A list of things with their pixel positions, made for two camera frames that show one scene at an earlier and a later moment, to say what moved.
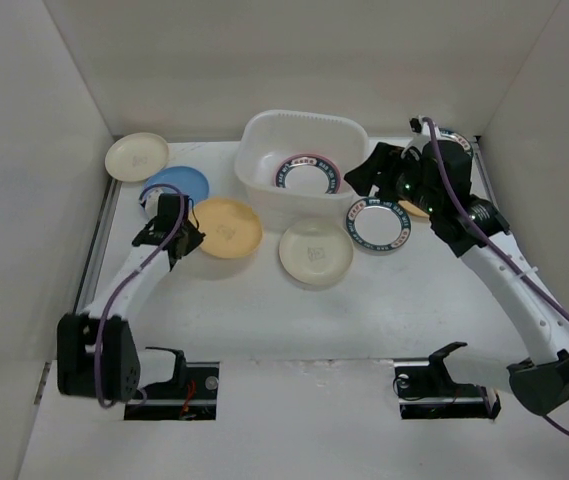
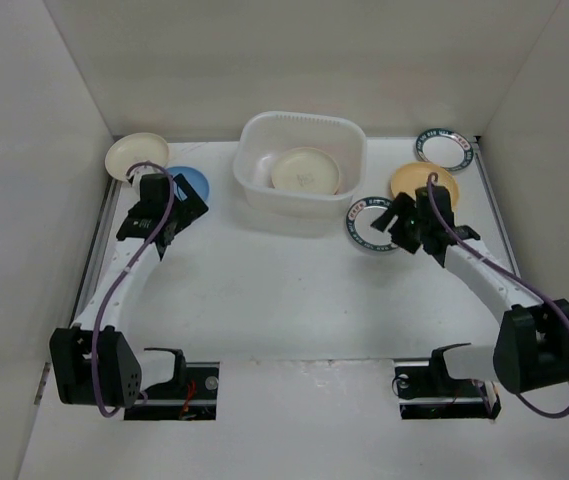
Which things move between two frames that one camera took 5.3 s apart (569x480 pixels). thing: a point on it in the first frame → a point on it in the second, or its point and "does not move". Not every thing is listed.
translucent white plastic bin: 292,165 does not move
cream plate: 137,156 does not move
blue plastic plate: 189,181 does not move
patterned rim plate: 378,225 does not move
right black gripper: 387,171 → 399,229
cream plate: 315,252 → 306,169
